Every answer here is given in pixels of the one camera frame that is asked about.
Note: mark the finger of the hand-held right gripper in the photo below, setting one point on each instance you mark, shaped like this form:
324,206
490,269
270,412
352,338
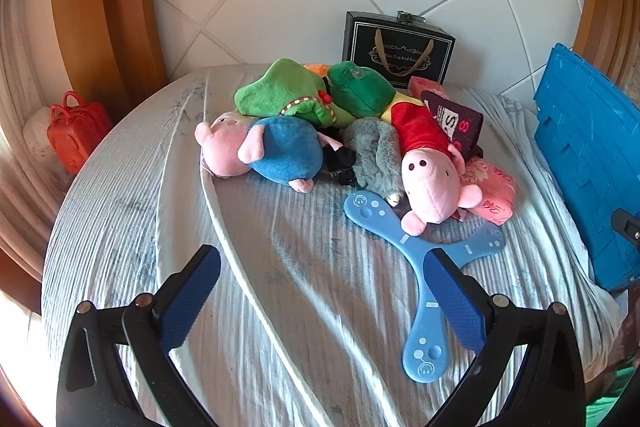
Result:
625,229

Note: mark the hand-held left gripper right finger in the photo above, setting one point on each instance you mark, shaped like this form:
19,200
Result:
452,302

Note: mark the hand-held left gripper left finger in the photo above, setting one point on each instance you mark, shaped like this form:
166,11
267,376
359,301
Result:
192,297

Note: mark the blue plastic crate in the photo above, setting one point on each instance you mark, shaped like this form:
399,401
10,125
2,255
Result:
575,147

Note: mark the blue three-arm boomerang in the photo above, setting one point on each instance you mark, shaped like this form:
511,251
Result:
380,217

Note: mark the pink tissue pack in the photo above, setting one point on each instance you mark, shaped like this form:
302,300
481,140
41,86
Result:
425,84
492,192

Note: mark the red-dressed pink pig plush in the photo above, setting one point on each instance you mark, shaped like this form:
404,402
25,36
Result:
430,187

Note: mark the grey furry plush toy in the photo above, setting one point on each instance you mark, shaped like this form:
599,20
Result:
370,157

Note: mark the blue-dressed pink pig plush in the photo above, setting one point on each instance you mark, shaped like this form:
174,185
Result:
285,152

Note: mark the black bundle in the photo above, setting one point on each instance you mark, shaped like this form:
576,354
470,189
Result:
340,167

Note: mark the green dinosaur plush toy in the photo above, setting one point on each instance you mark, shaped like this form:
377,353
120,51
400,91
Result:
270,87

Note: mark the green frog plush toy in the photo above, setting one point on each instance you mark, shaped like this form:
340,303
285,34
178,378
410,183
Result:
360,94

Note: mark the striped cloth covered desktop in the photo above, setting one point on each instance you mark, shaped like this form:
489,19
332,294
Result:
300,247

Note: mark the small red suitcase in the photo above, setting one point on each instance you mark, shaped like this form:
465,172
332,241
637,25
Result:
75,137

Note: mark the black gift bag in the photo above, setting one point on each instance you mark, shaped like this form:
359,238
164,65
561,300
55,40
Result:
365,42

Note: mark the pale curtain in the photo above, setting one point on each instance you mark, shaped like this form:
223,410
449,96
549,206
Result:
25,57

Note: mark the wooden wall trim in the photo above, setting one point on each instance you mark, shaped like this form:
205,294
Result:
595,7
115,7

